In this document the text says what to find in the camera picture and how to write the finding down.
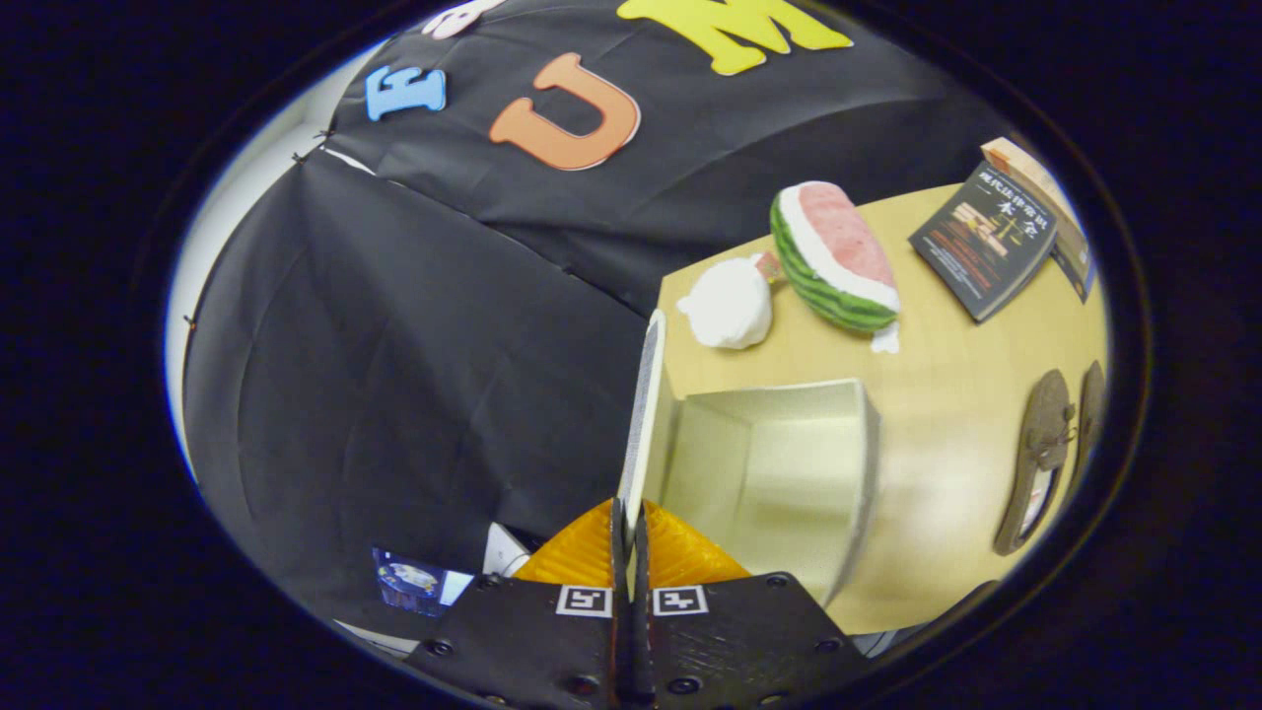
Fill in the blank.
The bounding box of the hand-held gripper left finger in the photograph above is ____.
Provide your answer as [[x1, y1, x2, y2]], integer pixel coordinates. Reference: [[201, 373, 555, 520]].
[[404, 497, 632, 709]]

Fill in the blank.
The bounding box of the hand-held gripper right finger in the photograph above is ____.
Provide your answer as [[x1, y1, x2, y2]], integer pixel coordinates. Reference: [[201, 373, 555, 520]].
[[632, 499, 876, 709]]

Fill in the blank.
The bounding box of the cream fabric storage box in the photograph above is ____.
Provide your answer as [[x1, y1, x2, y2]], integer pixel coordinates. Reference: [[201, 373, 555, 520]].
[[618, 309, 881, 607]]

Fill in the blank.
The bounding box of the brown fuzzy shoe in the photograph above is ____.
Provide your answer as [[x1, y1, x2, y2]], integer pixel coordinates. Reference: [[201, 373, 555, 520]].
[[1065, 360, 1108, 494], [993, 370, 1078, 558]]

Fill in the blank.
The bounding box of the white device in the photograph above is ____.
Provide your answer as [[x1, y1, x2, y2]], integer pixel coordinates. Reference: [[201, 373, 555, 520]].
[[483, 523, 531, 579]]

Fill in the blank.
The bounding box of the white plush toy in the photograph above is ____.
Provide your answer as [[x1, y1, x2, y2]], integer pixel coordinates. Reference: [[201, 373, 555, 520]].
[[676, 251, 785, 351]]

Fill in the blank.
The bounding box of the watermelon slice plush toy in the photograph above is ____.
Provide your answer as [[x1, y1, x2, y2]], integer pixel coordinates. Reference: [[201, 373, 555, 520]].
[[769, 180, 901, 354]]

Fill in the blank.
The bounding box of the black paperback book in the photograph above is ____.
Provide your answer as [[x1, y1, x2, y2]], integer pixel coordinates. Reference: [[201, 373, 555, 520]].
[[909, 161, 1059, 323]]

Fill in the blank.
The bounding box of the blue book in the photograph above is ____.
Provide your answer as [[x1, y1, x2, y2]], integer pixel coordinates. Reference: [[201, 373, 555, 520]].
[[1050, 235, 1098, 303]]

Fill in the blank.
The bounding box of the beige book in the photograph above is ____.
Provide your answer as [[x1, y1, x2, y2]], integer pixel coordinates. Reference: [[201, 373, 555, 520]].
[[981, 136, 1087, 259]]

